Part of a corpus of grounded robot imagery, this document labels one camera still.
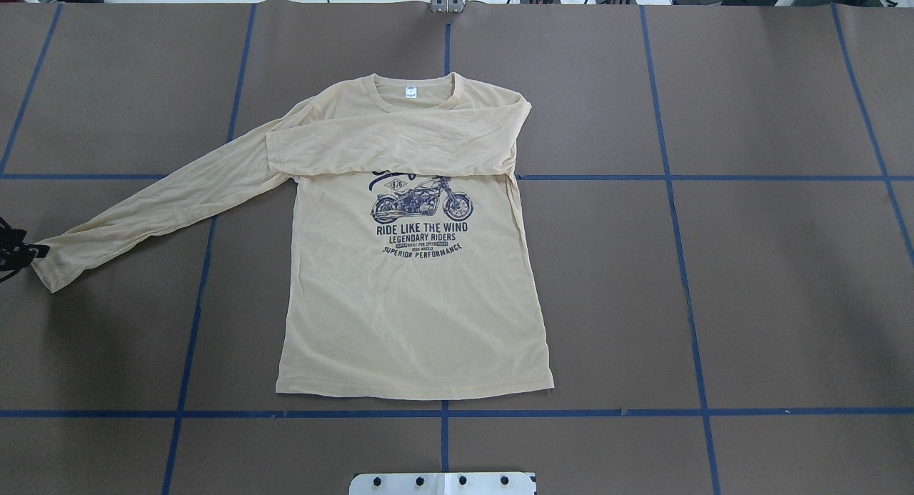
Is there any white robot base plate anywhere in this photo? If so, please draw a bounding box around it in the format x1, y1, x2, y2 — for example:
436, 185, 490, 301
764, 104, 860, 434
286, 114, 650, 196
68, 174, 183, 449
348, 471, 538, 494

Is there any beige long-sleeve printed shirt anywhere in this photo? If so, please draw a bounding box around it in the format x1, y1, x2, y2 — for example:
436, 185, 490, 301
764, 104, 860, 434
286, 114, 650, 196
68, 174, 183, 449
34, 73, 554, 401

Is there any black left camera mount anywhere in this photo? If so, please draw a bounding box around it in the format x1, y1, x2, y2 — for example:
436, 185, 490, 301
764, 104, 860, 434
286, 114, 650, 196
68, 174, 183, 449
1, 218, 50, 283

